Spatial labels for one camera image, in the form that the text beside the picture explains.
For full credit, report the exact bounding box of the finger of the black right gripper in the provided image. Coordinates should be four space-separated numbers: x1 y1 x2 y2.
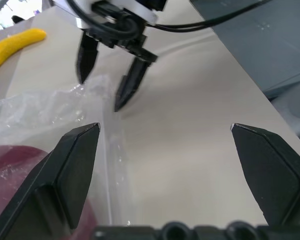
76 31 101 85
113 57 153 113

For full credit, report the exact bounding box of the clear plastic bag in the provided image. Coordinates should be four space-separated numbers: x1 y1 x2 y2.
0 73 131 227

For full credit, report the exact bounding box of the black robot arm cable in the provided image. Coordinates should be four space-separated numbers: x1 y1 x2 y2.
66 0 272 41

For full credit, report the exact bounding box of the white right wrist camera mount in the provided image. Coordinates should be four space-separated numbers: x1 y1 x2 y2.
51 0 159 29

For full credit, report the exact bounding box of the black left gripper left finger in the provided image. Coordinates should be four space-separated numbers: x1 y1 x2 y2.
0 122 101 240

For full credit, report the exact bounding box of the grey rounded robot body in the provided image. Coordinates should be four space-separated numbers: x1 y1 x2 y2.
269 82 300 151

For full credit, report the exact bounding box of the maroon cap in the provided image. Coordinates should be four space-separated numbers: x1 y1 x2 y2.
0 144 99 240

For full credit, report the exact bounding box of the yellow toy banana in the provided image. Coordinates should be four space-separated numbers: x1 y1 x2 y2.
0 27 47 76

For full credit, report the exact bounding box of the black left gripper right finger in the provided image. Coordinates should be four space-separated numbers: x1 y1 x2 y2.
230 122 300 227

